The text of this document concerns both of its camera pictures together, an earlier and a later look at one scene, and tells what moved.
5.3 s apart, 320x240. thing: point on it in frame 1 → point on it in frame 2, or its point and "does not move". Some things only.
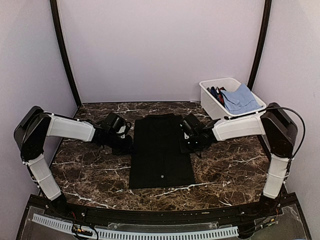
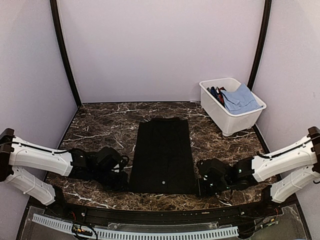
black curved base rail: (162, 217) does not move
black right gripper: (184, 149) → (202, 191)
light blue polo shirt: (240, 101) does not move
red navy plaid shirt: (218, 94) does not move
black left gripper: (127, 149) → (122, 184)
